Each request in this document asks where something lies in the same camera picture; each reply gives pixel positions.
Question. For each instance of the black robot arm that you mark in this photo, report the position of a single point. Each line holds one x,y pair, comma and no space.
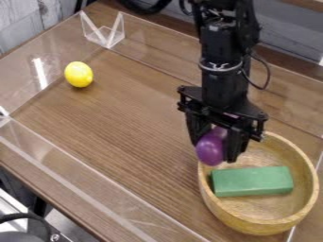
229,31

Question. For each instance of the clear acrylic corner bracket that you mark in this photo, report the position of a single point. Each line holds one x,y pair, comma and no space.
105,36

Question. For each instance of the black metal bracket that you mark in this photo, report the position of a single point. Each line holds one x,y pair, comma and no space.
48,233

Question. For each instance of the yellow toy lemon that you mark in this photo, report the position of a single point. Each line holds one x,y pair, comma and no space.
78,74

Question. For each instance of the brown wooden bowl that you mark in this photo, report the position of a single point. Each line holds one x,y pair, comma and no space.
265,214

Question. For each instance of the green rectangular block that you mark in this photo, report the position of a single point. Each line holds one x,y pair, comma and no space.
253,181

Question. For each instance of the purple toy eggplant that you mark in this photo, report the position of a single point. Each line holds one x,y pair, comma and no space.
210,146

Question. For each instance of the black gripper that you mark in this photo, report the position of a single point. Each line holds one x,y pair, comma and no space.
219,103

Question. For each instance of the clear acrylic tray wall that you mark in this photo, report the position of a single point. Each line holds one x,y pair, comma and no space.
110,211

